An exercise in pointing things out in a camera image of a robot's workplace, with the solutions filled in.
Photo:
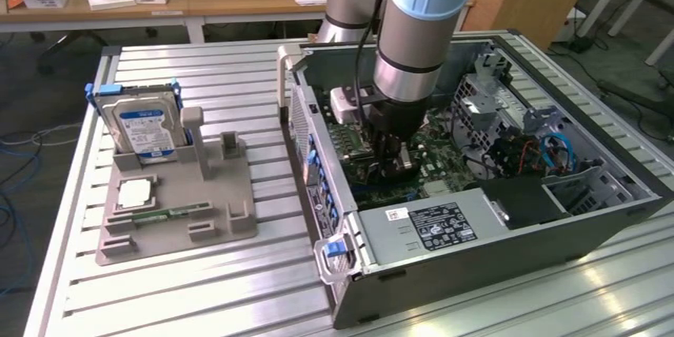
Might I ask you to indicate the hard disk with blue bracket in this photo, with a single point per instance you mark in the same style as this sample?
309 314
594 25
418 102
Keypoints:
139 128

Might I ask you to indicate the small orange box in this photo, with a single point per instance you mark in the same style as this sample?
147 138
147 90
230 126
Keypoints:
15 1

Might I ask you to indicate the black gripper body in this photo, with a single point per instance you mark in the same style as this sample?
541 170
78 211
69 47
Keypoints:
396 124

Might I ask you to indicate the grey angled disk bay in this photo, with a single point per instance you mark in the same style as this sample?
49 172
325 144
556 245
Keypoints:
596 191

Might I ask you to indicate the green motherboard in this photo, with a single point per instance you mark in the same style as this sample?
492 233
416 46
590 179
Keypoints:
448 155

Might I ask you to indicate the black power adapter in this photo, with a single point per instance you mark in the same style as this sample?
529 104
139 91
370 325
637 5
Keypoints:
580 44

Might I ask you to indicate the green RAM stick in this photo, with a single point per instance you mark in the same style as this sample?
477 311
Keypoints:
153 216

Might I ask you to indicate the grey power supply unit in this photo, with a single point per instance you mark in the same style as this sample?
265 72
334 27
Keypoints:
390 234

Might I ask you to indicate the silver CPU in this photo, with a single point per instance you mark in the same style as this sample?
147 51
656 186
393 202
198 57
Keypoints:
133 195

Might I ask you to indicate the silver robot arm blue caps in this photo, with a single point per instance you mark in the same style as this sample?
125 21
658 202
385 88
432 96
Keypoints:
410 57

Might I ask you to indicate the grey plastic parts rack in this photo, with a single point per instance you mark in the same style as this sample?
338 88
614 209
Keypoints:
174 195

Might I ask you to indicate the dark grey open PC case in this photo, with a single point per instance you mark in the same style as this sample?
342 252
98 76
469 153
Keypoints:
474 274

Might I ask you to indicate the perforated metal disk bay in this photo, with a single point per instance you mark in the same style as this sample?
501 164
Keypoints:
474 116

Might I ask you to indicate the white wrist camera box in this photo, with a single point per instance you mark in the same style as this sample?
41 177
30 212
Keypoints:
345 108

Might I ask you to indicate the blue case release latch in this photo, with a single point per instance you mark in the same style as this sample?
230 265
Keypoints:
333 252

